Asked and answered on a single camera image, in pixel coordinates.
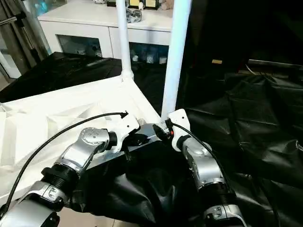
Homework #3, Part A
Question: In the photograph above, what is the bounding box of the white plastic table leg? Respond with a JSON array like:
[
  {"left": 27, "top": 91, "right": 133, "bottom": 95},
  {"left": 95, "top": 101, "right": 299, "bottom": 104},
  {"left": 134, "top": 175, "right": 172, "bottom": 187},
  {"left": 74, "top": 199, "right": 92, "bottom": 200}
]
[
  {"left": 115, "top": 0, "right": 136, "bottom": 83},
  {"left": 160, "top": 0, "right": 192, "bottom": 122}
]

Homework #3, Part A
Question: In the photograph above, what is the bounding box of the white plastic table top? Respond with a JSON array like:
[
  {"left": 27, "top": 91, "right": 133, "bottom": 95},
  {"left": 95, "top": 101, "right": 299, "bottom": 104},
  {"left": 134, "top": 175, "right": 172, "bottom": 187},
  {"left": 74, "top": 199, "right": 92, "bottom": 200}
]
[{"left": 0, "top": 76, "right": 164, "bottom": 204}]

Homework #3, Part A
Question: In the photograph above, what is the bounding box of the black plastic mat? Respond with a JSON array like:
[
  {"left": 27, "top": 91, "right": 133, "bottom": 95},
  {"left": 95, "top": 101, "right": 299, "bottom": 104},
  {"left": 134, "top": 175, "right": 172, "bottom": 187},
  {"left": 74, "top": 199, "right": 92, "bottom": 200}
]
[{"left": 0, "top": 51, "right": 303, "bottom": 227}]

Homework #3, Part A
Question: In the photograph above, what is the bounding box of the grey bundle on cabinet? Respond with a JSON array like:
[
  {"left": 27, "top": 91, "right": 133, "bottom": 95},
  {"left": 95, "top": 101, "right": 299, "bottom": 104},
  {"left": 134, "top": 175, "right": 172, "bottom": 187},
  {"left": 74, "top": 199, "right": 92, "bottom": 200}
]
[{"left": 126, "top": 8, "right": 143, "bottom": 23}]

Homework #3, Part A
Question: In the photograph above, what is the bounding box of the black tall cabinet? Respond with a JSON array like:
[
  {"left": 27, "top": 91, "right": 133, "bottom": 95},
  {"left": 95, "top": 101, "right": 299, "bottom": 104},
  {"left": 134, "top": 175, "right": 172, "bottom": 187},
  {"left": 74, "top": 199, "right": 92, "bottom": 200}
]
[{"left": 182, "top": 0, "right": 303, "bottom": 71}]

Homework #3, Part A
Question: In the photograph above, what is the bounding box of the black flat device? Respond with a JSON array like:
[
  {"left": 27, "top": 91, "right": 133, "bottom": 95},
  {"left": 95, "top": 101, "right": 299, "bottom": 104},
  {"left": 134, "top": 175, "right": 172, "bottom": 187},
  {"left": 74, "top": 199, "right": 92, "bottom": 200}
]
[{"left": 247, "top": 58, "right": 303, "bottom": 70}]

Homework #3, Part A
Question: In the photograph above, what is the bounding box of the white cabinet with glass doors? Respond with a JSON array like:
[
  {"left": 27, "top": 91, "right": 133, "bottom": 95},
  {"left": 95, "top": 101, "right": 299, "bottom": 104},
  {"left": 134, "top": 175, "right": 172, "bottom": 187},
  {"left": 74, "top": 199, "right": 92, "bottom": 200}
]
[{"left": 37, "top": 0, "right": 178, "bottom": 65}]

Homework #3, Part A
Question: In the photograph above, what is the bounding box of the grey curtain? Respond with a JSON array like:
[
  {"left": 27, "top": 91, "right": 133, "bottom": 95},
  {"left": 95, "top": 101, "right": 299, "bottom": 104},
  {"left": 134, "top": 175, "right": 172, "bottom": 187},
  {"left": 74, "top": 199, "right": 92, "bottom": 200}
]
[{"left": 14, "top": 0, "right": 50, "bottom": 53}]

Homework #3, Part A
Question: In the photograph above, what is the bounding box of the grey metal pole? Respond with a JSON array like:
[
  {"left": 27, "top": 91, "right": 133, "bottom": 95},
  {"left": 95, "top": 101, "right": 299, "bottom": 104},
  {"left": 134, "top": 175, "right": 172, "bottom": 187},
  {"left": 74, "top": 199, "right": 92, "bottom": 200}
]
[{"left": 0, "top": 12, "right": 27, "bottom": 27}]

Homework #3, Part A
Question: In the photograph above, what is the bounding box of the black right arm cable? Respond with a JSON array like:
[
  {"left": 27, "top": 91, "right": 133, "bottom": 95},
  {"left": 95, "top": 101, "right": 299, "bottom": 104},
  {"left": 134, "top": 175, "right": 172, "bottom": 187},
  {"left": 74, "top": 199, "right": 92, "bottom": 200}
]
[{"left": 171, "top": 123, "right": 229, "bottom": 191}]

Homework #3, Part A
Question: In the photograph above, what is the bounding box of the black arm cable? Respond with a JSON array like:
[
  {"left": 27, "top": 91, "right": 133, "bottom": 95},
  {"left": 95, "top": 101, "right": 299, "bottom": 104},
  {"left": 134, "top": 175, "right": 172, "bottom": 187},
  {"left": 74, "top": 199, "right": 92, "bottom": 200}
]
[
  {"left": 171, "top": 123, "right": 229, "bottom": 191},
  {"left": 0, "top": 112, "right": 128, "bottom": 214}
]

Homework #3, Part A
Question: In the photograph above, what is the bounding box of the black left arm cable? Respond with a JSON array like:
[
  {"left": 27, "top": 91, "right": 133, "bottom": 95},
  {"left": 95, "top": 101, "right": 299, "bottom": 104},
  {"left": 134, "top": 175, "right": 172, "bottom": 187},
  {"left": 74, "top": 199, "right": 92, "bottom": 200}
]
[{"left": 0, "top": 112, "right": 128, "bottom": 214}]

